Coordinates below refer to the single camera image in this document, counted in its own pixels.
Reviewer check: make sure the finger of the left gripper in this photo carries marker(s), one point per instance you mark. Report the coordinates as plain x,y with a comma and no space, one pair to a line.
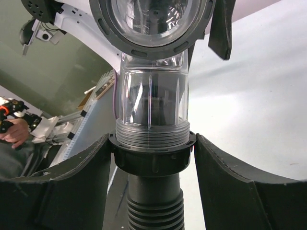
220,39

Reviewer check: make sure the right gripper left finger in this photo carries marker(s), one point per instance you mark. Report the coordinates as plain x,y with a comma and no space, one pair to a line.
68,196

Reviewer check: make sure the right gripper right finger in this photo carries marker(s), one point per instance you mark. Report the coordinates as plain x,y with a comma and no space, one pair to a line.
238,196

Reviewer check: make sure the clear plastic elbow fitting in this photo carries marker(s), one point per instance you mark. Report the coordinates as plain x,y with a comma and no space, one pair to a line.
153,108

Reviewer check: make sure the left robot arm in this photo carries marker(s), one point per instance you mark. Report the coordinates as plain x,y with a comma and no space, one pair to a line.
84,31

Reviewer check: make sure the operator hand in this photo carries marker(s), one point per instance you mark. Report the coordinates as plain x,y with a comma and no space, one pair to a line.
16,134

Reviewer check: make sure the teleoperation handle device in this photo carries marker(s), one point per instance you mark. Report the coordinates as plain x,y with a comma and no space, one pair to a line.
16,109

